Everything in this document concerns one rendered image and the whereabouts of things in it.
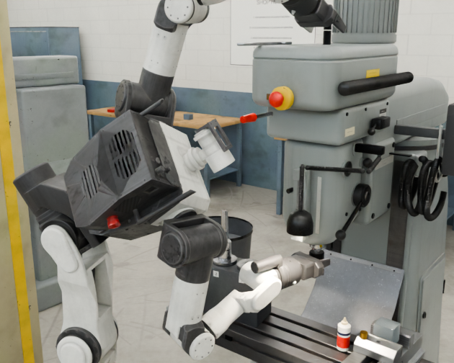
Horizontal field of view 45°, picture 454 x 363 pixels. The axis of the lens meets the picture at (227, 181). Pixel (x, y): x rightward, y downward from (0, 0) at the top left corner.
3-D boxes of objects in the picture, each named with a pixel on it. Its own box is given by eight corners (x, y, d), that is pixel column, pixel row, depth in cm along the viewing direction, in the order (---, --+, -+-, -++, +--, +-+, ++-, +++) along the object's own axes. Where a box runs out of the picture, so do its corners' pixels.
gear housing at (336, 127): (341, 147, 143) (344, 109, 141) (264, 137, 158) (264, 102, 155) (389, 130, 169) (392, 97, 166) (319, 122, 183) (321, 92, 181)
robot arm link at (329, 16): (292, 34, 151) (269, 11, 143) (303, 3, 153) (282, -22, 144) (331, 34, 143) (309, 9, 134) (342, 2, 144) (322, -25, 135)
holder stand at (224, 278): (256, 328, 185) (257, 274, 180) (201, 312, 195) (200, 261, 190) (271, 312, 195) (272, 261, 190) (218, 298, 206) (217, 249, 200)
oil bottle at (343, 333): (346, 353, 171) (347, 322, 168) (334, 348, 173) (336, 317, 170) (351, 347, 174) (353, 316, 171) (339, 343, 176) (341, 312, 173)
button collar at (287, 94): (290, 111, 137) (290, 87, 136) (269, 109, 141) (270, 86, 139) (293, 110, 139) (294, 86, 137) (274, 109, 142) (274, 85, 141)
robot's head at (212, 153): (204, 179, 142) (231, 163, 139) (183, 146, 141) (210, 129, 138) (211, 173, 148) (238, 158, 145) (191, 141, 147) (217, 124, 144)
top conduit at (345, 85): (349, 96, 132) (350, 81, 131) (334, 95, 134) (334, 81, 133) (413, 83, 166) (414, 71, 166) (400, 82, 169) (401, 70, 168)
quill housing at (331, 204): (334, 254, 155) (341, 144, 147) (274, 238, 168) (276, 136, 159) (362, 235, 170) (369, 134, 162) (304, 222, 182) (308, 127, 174)
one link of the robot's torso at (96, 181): (62, 263, 132) (176, 196, 120) (35, 146, 145) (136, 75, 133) (138, 271, 157) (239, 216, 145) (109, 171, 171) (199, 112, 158)
